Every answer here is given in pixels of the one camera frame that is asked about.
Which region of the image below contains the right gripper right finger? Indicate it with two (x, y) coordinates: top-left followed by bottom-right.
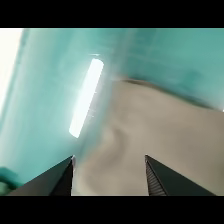
(144, 154), (217, 197)

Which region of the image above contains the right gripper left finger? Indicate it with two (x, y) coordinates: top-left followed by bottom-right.
(9, 155), (75, 197)

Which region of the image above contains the brown shirt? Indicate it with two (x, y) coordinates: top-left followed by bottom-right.
(71, 78), (224, 197)

